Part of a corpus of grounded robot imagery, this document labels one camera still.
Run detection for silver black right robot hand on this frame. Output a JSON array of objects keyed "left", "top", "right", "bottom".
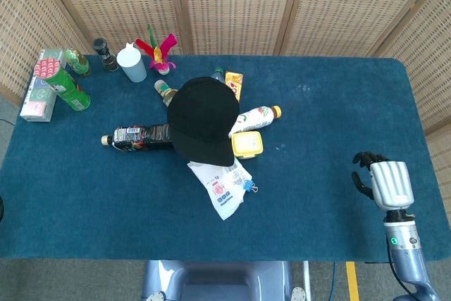
[{"left": 351, "top": 152, "right": 415, "bottom": 212}]

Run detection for small green dinosaur bottle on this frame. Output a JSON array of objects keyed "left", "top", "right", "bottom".
[{"left": 65, "top": 48, "right": 92, "bottom": 77}]

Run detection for yellow square container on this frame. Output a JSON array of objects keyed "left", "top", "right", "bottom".
[{"left": 230, "top": 130, "right": 265, "bottom": 160}]

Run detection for yellow snack packet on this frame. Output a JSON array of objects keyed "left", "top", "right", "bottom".
[{"left": 224, "top": 70, "right": 245, "bottom": 103}]

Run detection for pale blue plastic cup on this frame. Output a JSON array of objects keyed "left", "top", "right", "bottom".
[{"left": 116, "top": 42, "right": 147, "bottom": 84}]

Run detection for tissue pack box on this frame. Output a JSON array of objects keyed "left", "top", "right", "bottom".
[{"left": 19, "top": 49, "right": 68, "bottom": 124}]

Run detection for clear tea bottle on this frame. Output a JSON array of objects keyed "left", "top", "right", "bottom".
[{"left": 154, "top": 79, "right": 179, "bottom": 106}]

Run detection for white plastic packet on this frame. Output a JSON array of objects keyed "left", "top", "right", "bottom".
[{"left": 186, "top": 158, "right": 254, "bottom": 221}]

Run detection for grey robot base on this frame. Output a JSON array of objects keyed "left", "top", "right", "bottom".
[{"left": 140, "top": 260, "right": 313, "bottom": 301}]

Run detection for colourful feather shuttlecock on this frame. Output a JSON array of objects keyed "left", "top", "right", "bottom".
[{"left": 135, "top": 25, "right": 178, "bottom": 75}]

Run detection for woven folding screen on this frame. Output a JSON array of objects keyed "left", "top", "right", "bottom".
[{"left": 0, "top": 0, "right": 451, "bottom": 136}]

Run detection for white yogurt bottle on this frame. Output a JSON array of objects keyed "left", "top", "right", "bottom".
[{"left": 228, "top": 104, "right": 283, "bottom": 139}]

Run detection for black pepper grinder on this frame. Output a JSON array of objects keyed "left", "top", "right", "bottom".
[{"left": 93, "top": 38, "right": 119, "bottom": 72}]

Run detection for dark coffee plastic bottle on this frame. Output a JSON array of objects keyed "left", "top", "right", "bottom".
[{"left": 101, "top": 123, "right": 173, "bottom": 153}]

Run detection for green chips can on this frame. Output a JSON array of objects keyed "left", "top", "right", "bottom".
[{"left": 34, "top": 57, "right": 92, "bottom": 111}]

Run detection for blue table cloth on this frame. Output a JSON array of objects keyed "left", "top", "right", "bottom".
[{"left": 0, "top": 54, "right": 451, "bottom": 263}]

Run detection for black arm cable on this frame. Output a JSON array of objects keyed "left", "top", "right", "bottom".
[{"left": 386, "top": 240, "right": 422, "bottom": 301}]

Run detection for black baseball cap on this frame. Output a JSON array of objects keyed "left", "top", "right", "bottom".
[{"left": 166, "top": 76, "right": 241, "bottom": 167}]

